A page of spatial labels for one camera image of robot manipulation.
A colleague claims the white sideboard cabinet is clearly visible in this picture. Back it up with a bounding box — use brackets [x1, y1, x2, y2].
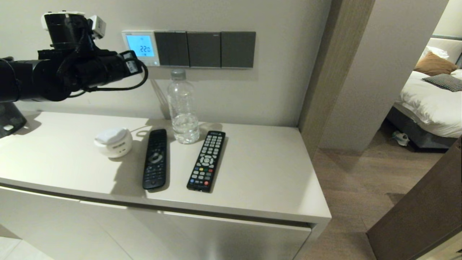
[0, 111, 332, 260]

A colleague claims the wide white cabinet door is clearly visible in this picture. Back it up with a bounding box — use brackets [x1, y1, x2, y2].
[80, 201, 313, 260]

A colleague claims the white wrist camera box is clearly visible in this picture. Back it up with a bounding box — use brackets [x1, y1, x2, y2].
[89, 15, 107, 39]

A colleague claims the white thermostat with blue screen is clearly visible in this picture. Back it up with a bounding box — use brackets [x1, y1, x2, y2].
[122, 30, 160, 67]

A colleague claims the brown pillow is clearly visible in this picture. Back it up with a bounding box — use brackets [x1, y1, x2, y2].
[414, 52, 458, 77]

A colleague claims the grey single switch plate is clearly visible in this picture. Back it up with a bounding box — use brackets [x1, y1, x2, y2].
[187, 32, 221, 69]
[221, 31, 256, 69]

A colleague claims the wood grain door frame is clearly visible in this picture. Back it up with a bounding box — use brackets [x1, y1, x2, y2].
[298, 0, 376, 159]

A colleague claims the bed with white duvet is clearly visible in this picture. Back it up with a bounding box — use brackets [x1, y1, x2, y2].
[386, 69, 462, 150]

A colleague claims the clear plastic water bottle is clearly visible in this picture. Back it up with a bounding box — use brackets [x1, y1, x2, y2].
[167, 69, 200, 144]

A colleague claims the checkered pillow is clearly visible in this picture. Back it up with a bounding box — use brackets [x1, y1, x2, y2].
[422, 74, 462, 92]

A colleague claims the black remote with coloured buttons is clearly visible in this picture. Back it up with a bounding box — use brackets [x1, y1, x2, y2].
[186, 130, 226, 193]

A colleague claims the grey upholstered headboard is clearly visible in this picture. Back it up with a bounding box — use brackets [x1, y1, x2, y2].
[428, 34, 462, 69]

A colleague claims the grey three-rocker switch plate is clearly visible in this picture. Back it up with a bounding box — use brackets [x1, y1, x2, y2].
[154, 31, 189, 68]

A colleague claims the pale slipper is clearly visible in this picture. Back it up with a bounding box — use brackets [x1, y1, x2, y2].
[392, 131, 410, 147]

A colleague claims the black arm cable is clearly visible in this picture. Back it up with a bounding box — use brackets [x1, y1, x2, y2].
[67, 60, 149, 99]

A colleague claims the black slanted stand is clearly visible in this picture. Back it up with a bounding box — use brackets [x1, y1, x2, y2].
[0, 102, 27, 139]

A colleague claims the plain black remote control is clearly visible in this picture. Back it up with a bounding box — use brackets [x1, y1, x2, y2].
[142, 129, 168, 190]

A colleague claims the dark brown wooden door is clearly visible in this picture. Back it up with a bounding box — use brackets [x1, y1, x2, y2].
[366, 137, 462, 260]

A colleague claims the white round device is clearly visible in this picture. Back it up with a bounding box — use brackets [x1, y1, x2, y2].
[94, 127, 133, 159]

